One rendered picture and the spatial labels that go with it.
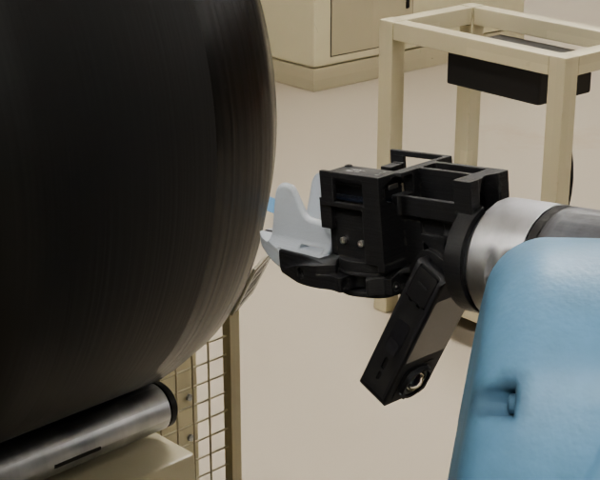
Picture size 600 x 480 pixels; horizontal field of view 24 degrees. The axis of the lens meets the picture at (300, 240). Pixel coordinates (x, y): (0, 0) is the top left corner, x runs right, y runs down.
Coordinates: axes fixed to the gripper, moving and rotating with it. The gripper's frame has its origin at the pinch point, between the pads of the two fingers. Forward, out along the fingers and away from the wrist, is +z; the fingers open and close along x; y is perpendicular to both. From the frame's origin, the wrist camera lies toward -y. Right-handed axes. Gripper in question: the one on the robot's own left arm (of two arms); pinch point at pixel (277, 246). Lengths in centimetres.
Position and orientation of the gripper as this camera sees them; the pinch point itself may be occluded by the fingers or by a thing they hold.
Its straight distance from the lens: 99.0
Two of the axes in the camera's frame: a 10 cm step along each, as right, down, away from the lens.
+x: -7.2, 2.4, -6.5
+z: -6.9, -1.3, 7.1
